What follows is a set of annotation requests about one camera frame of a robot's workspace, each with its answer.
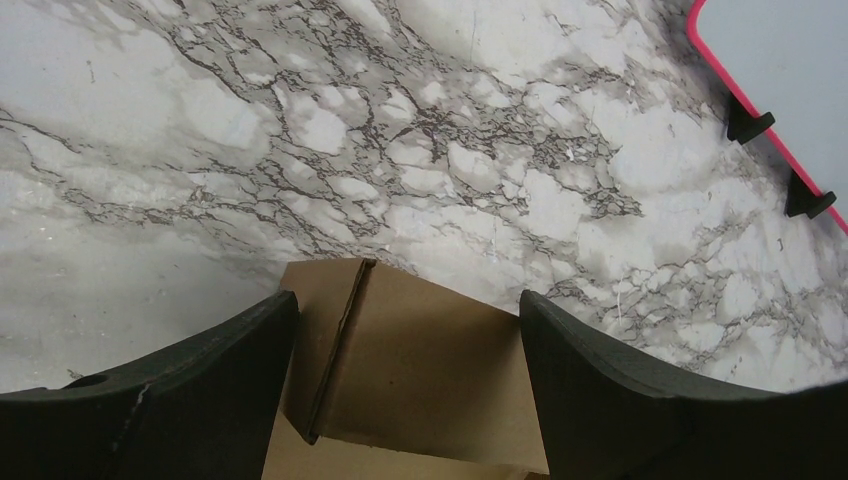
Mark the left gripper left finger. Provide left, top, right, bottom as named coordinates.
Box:
left=1, top=291, right=299, bottom=479

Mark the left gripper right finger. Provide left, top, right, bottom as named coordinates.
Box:
left=519, top=291, right=847, bottom=479

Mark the brown cardboard box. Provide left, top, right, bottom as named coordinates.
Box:
left=263, top=258, right=548, bottom=479

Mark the black whiteboard stand foot right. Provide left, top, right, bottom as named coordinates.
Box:
left=785, top=171, right=837, bottom=219

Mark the black whiteboard stand foot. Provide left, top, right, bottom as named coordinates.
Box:
left=785, top=171, right=837, bottom=219
left=726, top=95, right=776, bottom=145

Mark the black whiteboard stand foot left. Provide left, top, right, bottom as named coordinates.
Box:
left=726, top=95, right=776, bottom=145

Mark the pink framed whiteboard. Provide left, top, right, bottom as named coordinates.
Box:
left=686, top=1, right=847, bottom=229

